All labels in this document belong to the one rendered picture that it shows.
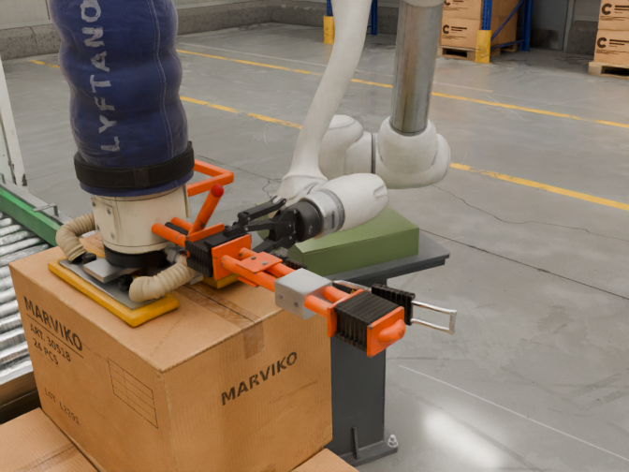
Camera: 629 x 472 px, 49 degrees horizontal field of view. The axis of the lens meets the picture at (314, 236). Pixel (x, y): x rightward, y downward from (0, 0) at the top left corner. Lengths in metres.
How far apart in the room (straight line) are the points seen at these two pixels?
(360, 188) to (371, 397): 1.03
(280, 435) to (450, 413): 1.22
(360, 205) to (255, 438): 0.50
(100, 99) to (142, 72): 0.09
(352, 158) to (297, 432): 0.77
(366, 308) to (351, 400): 1.26
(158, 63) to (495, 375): 1.94
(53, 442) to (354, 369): 0.91
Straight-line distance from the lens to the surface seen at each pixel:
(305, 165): 1.51
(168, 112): 1.29
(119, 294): 1.35
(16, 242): 2.81
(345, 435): 2.30
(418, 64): 1.70
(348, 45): 1.48
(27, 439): 1.77
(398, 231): 1.89
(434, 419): 2.54
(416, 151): 1.84
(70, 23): 1.26
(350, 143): 1.87
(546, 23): 10.20
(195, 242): 1.23
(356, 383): 2.20
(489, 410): 2.61
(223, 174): 1.58
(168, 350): 1.21
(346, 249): 1.82
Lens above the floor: 1.60
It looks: 24 degrees down
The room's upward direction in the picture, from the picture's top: 2 degrees counter-clockwise
